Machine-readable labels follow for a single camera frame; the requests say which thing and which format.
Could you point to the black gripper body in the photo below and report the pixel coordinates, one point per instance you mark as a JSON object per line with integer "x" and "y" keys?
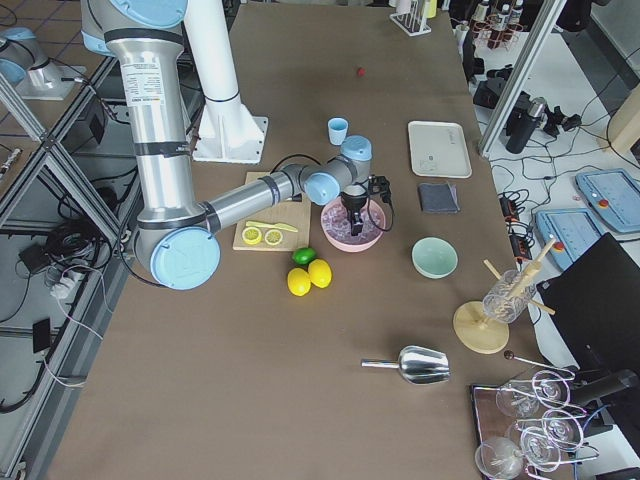
{"x": 354, "y": 204}

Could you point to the pile of clear ice cubes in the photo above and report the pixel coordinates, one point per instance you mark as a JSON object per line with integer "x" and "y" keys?
{"x": 335, "y": 225}

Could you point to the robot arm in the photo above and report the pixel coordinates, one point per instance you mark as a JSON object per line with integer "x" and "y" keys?
{"x": 26, "y": 66}
{"x": 184, "y": 104}

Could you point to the light blue plastic cup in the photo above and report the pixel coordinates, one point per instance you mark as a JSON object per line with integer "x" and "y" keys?
{"x": 337, "y": 130}

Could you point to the steel ice scoop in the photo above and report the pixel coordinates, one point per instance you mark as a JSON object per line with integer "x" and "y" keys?
{"x": 416, "y": 365}

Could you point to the wooden cup stand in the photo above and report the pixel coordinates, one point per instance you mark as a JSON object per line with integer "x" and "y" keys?
{"x": 479, "y": 332}

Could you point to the white cup in rack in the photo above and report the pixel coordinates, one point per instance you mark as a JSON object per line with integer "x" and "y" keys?
{"x": 403, "y": 7}

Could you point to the yellow cup in rack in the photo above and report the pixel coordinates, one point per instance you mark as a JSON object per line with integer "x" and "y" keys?
{"x": 431, "y": 8}

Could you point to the pink bowl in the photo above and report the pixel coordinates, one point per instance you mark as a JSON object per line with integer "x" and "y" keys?
{"x": 350, "y": 244}

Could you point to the yellow lemon upper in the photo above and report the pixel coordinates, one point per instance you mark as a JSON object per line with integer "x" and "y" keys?
{"x": 320, "y": 273}

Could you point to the yellow lemon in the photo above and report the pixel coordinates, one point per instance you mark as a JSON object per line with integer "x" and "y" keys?
{"x": 320, "y": 273}
{"x": 298, "y": 282}

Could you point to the green lime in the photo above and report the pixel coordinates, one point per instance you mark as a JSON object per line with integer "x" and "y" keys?
{"x": 304, "y": 256}

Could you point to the wooden cutting board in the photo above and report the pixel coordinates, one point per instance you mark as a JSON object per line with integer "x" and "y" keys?
{"x": 290, "y": 212}

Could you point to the yellow plastic knife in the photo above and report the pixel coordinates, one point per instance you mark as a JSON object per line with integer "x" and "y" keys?
{"x": 278, "y": 226}

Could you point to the yellow lemon lower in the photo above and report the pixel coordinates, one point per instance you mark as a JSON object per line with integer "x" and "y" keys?
{"x": 298, "y": 282}

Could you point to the grey folded cloth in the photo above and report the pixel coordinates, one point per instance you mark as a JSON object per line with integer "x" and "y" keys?
{"x": 438, "y": 198}

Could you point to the lemon half upper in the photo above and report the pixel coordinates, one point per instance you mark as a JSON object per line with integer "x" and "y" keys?
{"x": 273, "y": 237}

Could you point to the lemon half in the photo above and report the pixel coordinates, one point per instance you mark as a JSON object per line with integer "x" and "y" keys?
{"x": 251, "y": 235}
{"x": 273, "y": 237}

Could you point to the green bowl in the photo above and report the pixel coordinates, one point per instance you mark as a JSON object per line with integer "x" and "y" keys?
{"x": 434, "y": 258}

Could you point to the cream rabbit tray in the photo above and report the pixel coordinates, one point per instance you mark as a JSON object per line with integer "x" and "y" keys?
{"x": 438, "y": 149}

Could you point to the lemon half lower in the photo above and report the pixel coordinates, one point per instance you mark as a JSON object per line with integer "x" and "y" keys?
{"x": 251, "y": 235}

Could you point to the clear glass on stand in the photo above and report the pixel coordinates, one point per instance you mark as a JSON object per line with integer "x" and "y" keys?
{"x": 503, "y": 307}

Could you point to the blue teach pendant lower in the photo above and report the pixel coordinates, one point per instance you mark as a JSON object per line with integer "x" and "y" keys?
{"x": 574, "y": 231}

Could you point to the blue teach pendant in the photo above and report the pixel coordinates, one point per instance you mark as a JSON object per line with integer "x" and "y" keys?
{"x": 574, "y": 231}
{"x": 614, "y": 196}

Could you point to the wine glass upper left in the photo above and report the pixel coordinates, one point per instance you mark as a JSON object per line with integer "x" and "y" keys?
{"x": 516, "y": 398}

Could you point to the wine glass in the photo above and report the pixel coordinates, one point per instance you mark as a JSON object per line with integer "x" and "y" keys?
{"x": 562, "y": 429}
{"x": 551, "y": 389}
{"x": 540, "y": 452}
{"x": 499, "y": 458}
{"x": 516, "y": 398}

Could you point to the wine glass upper right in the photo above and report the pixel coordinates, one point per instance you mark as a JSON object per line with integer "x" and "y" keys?
{"x": 551, "y": 389}

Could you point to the blue teach pendant upper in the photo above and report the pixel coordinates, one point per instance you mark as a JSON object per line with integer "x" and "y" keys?
{"x": 614, "y": 196}

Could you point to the black glass rack tray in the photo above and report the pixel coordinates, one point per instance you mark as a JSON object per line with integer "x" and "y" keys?
{"x": 491, "y": 422}

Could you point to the wine glass front left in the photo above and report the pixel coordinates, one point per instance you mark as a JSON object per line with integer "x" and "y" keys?
{"x": 499, "y": 458}

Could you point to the wine glass middle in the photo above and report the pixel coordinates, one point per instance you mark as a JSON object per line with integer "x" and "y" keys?
{"x": 562, "y": 429}

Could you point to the wine glass front right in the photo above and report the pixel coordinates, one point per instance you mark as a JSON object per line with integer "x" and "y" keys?
{"x": 540, "y": 452}

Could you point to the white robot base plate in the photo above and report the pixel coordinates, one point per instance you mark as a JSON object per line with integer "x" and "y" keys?
{"x": 220, "y": 148}

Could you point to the white wire cup rack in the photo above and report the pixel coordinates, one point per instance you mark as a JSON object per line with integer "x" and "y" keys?
{"x": 415, "y": 22}

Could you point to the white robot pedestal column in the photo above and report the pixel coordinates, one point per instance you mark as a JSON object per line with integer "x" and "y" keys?
{"x": 210, "y": 46}

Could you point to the aluminium frame post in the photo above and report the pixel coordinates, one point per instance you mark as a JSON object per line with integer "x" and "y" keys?
{"x": 532, "y": 47}

